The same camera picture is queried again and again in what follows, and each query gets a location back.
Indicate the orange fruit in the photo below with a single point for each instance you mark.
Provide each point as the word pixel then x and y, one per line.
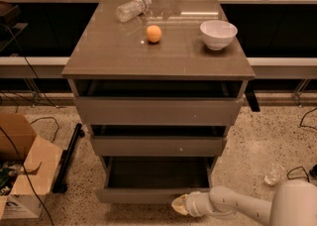
pixel 153 33

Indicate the grey drawer cabinet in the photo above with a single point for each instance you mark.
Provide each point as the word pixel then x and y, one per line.
pixel 112 50

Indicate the grey middle drawer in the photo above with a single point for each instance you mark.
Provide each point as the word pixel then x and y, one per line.
pixel 158 141

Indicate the clear plastic bottle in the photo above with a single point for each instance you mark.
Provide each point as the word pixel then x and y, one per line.
pixel 132 9

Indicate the grey drawer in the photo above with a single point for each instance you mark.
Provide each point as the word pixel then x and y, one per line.
pixel 154 180
pixel 158 103
pixel 158 141

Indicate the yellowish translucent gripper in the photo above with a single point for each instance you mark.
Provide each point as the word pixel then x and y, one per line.
pixel 192 203

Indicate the grey top drawer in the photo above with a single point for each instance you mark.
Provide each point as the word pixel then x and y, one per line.
pixel 158 103

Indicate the grey bottom drawer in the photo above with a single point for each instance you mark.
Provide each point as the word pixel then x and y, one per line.
pixel 154 180

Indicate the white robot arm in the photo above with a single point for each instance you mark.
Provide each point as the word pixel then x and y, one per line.
pixel 294 204

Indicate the white bowl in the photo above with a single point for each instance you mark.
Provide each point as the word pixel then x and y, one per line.
pixel 217 34

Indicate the black tripod on floor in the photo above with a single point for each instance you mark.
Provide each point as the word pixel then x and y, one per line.
pixel 60 185

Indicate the cardboard box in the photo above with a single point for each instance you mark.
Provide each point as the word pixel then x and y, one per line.
pixel 40 157

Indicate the clear glass on floor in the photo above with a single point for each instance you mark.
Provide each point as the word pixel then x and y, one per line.
pixel 274 174

